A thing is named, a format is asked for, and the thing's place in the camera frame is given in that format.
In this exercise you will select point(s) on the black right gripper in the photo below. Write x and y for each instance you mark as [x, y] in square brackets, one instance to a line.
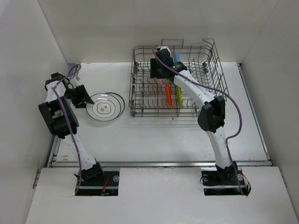
[153, 73]

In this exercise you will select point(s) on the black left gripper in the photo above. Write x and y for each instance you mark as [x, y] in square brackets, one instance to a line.
[79, 102]

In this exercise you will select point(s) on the pink plate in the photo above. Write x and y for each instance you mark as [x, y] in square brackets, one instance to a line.
[159, 81]

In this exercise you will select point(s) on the white plate blue rim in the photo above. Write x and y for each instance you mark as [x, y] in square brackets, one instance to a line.
[106, 107]

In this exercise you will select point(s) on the orange small plate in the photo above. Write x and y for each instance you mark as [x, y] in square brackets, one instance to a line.
[168, 95]

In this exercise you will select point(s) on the lime green small plate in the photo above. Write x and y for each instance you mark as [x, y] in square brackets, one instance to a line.
[179, 96]

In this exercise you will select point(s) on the orange sunburst pattern plate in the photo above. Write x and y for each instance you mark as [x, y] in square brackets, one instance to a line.
[121, 101]

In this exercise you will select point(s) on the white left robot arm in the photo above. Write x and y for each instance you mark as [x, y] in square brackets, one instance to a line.
[62, 122]

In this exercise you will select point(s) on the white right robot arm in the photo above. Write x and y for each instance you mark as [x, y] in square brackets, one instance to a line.
[211, 116]

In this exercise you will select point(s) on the grey wire dish rack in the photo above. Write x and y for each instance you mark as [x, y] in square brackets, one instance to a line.
[153, 96]

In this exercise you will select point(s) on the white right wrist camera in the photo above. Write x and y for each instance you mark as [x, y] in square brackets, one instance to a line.
[159, 48]

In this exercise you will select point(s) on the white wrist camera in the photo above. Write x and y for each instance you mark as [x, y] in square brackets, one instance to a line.
[159, 48]
[74, 80]

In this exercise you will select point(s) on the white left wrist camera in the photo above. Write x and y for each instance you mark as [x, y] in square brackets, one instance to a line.
[74, 80]

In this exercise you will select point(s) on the aluminium table frame rail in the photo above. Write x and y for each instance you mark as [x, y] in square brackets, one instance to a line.
[164, 141]

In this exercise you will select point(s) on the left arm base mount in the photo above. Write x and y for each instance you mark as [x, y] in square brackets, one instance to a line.
[103, 186]

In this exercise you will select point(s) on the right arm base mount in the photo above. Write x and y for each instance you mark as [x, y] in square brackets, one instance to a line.
[213, 185]

